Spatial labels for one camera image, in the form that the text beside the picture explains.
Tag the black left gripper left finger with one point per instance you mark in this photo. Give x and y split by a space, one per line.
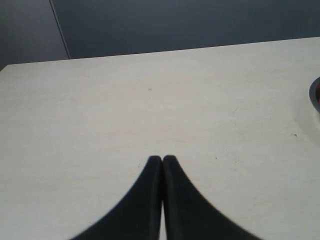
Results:
137 216

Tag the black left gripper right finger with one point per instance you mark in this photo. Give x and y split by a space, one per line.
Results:
188 215

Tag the round steel plate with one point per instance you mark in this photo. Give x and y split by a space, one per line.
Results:
314 94

